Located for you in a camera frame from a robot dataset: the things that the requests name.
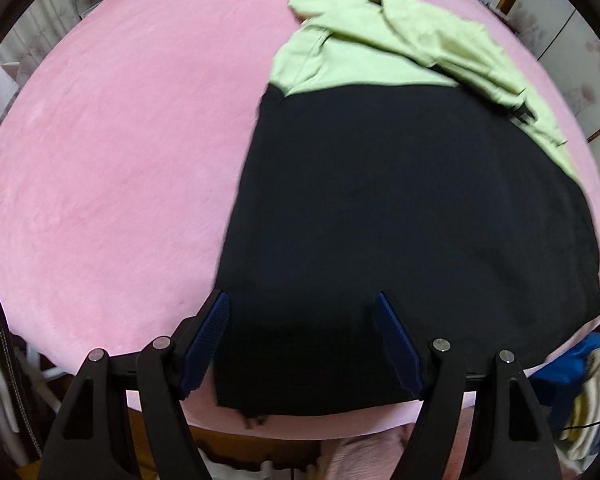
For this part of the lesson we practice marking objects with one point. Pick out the white gift bag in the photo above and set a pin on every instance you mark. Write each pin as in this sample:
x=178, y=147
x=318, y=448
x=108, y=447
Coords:
x=0, y=100

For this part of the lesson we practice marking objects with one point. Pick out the pink cloth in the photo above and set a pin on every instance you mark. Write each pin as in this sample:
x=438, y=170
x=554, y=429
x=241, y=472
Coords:
x=365, y=452

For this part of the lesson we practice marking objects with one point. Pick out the floral sliding wardrobe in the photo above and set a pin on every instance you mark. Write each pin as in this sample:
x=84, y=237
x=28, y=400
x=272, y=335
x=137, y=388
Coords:
x=560, y=35

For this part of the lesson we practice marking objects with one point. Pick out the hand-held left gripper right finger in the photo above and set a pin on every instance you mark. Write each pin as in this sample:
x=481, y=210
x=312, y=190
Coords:
x=397, y=345

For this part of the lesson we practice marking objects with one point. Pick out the green and black hooded jacket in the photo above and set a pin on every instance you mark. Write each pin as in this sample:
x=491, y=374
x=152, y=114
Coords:
x=405, y=200

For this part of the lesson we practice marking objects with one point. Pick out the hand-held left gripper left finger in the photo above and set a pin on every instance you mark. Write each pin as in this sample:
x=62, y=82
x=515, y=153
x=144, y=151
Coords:
x=205, y=340

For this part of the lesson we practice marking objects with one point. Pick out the pink blanket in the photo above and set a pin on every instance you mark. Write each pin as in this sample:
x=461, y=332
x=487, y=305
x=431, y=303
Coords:
x=130, y=160

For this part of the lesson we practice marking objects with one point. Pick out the white plastic chair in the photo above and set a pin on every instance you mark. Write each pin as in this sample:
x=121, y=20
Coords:
x=10, y=390

